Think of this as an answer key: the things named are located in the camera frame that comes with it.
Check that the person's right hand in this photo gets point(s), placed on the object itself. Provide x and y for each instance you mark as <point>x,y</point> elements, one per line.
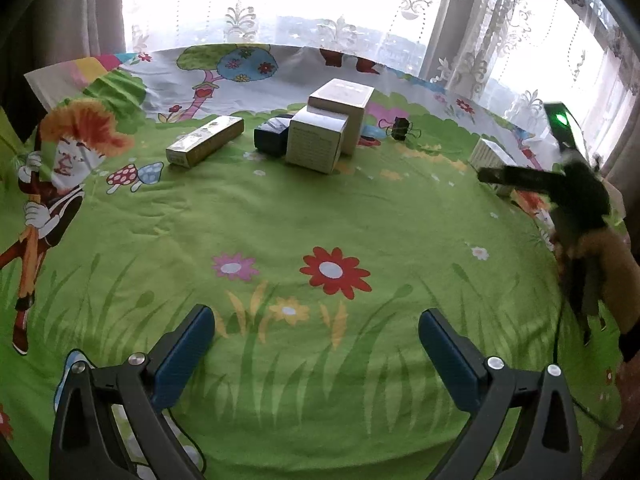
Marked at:
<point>607,270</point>

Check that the black binder clip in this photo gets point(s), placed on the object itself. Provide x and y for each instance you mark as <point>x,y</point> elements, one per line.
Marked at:
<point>400,129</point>

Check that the green cartoon printed blanket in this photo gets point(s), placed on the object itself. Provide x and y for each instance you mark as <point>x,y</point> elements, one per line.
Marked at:
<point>320,240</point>

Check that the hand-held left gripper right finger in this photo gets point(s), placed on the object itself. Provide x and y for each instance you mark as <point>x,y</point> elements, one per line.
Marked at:
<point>450,360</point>

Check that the small white box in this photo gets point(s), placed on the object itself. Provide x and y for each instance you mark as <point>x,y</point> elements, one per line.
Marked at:
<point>492,157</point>

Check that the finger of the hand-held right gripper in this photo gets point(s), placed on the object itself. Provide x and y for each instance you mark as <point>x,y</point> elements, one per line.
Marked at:
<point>515,178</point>

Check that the long gold box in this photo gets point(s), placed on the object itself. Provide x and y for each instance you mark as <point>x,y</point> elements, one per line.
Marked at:
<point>205,142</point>

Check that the dark blue box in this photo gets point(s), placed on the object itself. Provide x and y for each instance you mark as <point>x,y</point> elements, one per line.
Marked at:
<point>272,137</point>

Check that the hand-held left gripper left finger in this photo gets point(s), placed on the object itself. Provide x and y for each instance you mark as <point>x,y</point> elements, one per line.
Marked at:
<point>182,355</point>

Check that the white cube box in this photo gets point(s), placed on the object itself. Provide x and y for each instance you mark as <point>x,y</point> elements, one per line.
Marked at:
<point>315,147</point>

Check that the grey curtain panel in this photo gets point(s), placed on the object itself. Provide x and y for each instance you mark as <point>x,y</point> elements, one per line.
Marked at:
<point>470,20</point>

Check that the tall white box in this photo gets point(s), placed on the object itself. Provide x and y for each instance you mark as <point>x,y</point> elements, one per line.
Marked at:
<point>357,120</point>

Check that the brown patterned curtain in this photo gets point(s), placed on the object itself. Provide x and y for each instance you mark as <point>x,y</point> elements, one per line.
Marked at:
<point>65,5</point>

